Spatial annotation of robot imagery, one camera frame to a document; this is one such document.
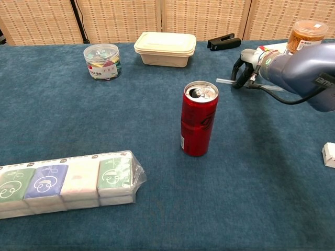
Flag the wrapped tissue multipack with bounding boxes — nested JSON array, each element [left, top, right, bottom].
[[0, 150, 147, 220]]

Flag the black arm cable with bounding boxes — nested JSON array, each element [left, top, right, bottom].
[[248, 80, 327, 105]]

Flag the small white box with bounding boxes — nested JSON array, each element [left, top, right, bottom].
[[321, 142, 335, 168]]

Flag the red soda can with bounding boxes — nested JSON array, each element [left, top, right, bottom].
[[180, 80, 219, 157]]

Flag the beige lidded lunch box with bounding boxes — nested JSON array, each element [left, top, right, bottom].
[[133, 31, 197, 67]]

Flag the clear plastic straw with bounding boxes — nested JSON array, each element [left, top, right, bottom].
[[216, 77, 286, 93]]

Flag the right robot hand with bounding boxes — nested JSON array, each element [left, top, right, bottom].
[[231, 48, 265, 90]]

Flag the clear jar of colourful clips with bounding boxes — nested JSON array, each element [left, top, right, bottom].
[[83, 43, 122, 81]]

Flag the clear jar of rubber bands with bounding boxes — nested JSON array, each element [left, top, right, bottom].
[[286, 20, 329, 55]]

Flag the bamboo folding screen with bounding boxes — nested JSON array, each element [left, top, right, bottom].
[[0, 0, 335, 47]]

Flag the black tripod stand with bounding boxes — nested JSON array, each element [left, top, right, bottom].
[[69, 0, 91, 44]]

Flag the blue table cloth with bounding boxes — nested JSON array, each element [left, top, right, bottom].
[[0, 38, 335, 251]]

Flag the black stapler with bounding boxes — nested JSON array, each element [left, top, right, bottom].
[[207, 32, 242, 51]]

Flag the red white cookie box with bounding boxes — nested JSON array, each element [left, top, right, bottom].
[[257, 43, 289, 55]]

